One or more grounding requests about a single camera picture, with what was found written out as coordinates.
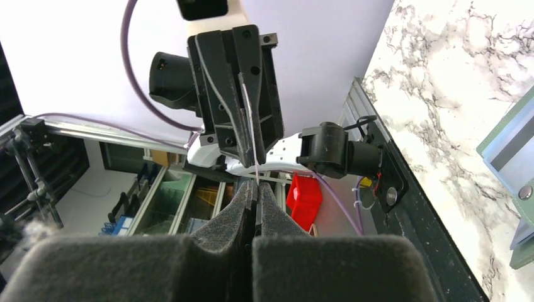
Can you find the silver VIP credit card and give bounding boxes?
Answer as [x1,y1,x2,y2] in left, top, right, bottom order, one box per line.
[238,72,260,185]

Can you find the red plastic bin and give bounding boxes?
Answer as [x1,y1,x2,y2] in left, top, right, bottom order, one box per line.
[286,174,323,232]

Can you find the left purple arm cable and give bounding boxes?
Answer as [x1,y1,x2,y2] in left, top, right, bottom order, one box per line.
[33,0,205,147]

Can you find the green card holder wallet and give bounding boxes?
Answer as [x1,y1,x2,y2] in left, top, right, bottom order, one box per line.
[476,88,533,270]

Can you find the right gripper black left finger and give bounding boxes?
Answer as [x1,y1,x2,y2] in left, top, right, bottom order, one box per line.
[1,181,256,301]

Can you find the black metal base rail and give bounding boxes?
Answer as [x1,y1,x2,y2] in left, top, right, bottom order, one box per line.
[340,77,489,301]

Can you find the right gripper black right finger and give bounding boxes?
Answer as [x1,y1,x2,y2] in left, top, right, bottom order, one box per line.
[253,184,436,301]

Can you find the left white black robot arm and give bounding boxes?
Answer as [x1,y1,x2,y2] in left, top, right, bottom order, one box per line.
[149,25,383,179]

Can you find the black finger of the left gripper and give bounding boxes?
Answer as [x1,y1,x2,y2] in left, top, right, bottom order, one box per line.
[232,25,284,165]
[188,30,246,164]

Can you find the aluminium frame rail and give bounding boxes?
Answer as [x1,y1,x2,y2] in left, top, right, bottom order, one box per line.
[0,115,188,156]

